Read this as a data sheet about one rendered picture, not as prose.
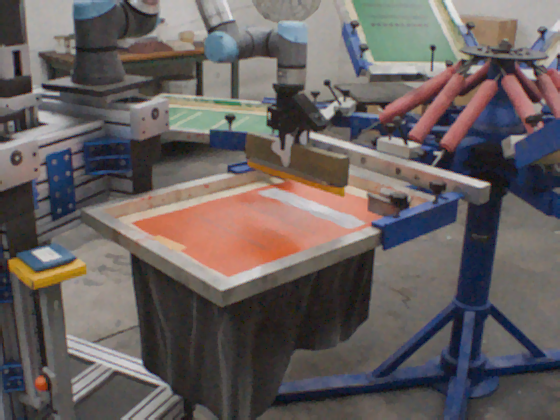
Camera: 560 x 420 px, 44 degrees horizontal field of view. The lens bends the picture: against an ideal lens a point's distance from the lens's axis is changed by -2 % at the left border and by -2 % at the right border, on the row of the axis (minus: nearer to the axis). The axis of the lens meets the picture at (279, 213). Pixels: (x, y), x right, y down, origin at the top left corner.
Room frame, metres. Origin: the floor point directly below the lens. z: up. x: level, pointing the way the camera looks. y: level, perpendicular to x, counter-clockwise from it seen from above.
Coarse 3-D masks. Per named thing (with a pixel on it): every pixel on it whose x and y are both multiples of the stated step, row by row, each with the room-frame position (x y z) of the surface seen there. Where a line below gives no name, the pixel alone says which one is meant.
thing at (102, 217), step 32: (160, 192) 1.77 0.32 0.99; (192, 192) 1.83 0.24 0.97; (416, 192) 1.82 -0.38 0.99; (96, 224) 1.57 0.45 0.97; (160, 256) 1.36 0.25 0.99; (288, 256) 1.37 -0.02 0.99; (320, 256) 1.39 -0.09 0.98; (352, 256) 1.46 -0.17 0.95; (192, 288) 1.28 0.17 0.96; (224, 288) 1.22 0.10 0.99; (256, 288) 1.27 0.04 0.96
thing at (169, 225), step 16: (256, 192) 1.89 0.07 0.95; (288, 192) 1.90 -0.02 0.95; (304, 192) 1.90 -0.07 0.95; (320, 192) 1.90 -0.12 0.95; (192, 208) 1.75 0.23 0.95; (208, 208) 1.75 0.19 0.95; (272, 208) 1.76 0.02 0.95; (288, 208) 1.76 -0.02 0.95; (144, 224) 1.62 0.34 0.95; (160, 224) 1.63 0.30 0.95; (176, 224) 1.63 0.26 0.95; (192, 224) 1.63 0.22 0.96; (176, 240) 1.53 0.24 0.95; (192, 240) 1.53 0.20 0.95
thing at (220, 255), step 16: (336, 208) 1.77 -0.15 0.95; (352, 208) 1.78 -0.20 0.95; (304, 224) 1.65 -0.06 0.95; (320, 224) 1.65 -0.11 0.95; (336, 224) 1.65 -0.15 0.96; (368, 224) 1.66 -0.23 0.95; (208, 240) 1.53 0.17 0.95; (224, 240) 1.53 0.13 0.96; (304, 240) 1.55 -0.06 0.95; (320, 240) 1.55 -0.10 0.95; (192, 256) 1.44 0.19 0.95; (208, 256) 1.44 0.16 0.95; (224, 256) 1.44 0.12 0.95; (240, 256) 1.45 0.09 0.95; (256, 256) 1.45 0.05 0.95; (272, 256) 1.45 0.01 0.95; (224, 272) 1.36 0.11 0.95; (240, 272) 1.36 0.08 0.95
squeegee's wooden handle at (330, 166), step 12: (252, 132) 1.86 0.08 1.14; (252, 144) 1.84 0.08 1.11; (264, 144) 1.80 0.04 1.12; (300, 144) 1.72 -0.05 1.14; (252, 156) 1.84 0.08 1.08; (264, 156) 1.80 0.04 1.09; (276, 156) 1.77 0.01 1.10; (300, 156) 1.70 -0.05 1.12; (312, 156) 1.67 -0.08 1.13; (324, 156) 1.64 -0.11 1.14; (336, 156) 1.62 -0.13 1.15; (288, 168) 1.73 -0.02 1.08; (300, 168) 1.70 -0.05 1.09; (312, 168) 1.67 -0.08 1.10; (324, 168) 1.64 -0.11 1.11; (336, 168) 1.61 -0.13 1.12; (348, 168) 1.61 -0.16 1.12; (336, 180) 1.60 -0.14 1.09
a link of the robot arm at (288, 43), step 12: (288, 24) 1.72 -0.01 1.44; (300, 24) 1.73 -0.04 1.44; (276, 36) 1.74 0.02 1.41; (288, 36) 1.72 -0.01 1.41; (300, 36) 1.72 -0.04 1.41; (276, 48) 1.74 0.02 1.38; (288, 48) 1.72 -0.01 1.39; (300, 48) 1.72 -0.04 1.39; (276, 60) 1.75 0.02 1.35; (288, 60) 1.72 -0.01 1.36; (300, 60) 1.72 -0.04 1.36
